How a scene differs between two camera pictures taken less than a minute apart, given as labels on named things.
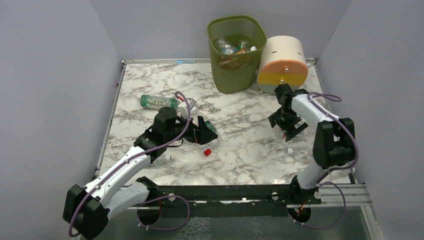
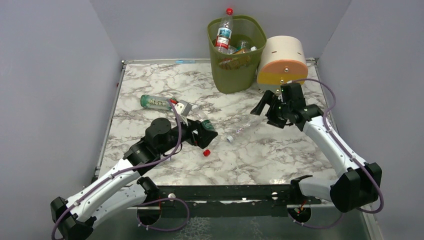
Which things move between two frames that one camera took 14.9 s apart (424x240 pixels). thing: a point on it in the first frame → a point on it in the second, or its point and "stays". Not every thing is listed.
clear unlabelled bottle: [304, 154] → [251, 124]
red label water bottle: [299, 135] → [224, 33]
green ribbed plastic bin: [237, 43] stays
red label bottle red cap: [207, 152] stays
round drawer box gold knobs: [283, 60] stays
